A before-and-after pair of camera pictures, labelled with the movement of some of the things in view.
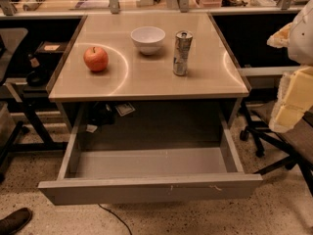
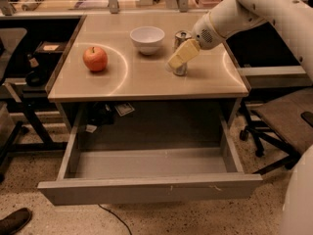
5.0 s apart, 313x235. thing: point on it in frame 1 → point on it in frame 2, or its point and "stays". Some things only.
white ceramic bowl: (148, 38) stays
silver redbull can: (182, 49) stays
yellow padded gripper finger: (293, 99) → (185, 52)
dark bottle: (37, 76) stays
